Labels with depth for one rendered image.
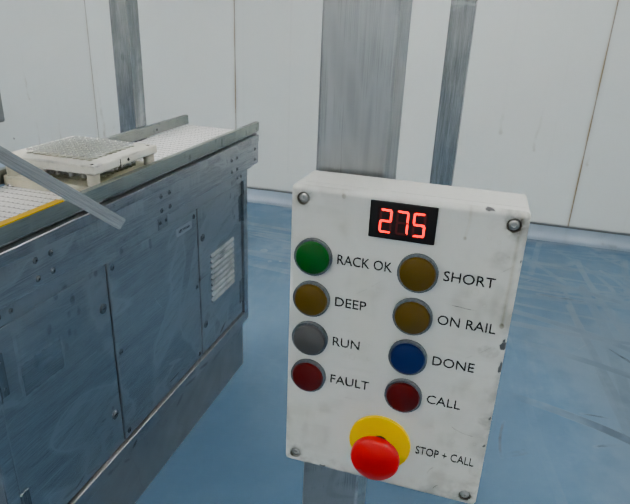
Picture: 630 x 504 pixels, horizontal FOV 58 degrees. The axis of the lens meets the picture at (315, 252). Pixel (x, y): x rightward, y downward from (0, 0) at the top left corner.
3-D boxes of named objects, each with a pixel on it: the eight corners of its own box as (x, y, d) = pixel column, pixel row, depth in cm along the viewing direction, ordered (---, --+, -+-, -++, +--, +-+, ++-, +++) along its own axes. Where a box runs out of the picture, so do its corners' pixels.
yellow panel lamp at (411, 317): (427, 339, 43) (432, 307, 42) (391, 333, 44) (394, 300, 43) (429, 334, 44) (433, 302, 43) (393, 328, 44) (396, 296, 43)
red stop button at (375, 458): (395, 490, 46) (399, 451, 45) (346, 478, 47) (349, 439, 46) (403, 453, 50) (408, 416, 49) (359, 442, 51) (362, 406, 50)
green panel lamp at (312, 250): (327, 279, 44) (329, 245, 43) (293, 273, 44) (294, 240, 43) (330, 275, 44) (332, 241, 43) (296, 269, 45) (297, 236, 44)
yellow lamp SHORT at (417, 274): (433, 296, 42) (438, 262, 40) (395, 290, 42) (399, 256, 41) (434, 292, 42) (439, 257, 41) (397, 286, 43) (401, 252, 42)
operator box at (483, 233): (475, 507, 48) (532, 213, 38) (284, 458, 53) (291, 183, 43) (478, 459, 53) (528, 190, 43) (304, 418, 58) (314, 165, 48)
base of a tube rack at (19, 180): (97, 199, 123) (95, 188, 122) (4, 185, 129) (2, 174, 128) (159, 172, 145) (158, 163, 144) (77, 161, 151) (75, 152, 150)
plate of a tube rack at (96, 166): (94, 176, 121) (93, 166, 120) (0, 163, 127) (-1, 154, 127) (157, 152, 143) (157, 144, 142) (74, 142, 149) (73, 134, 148)
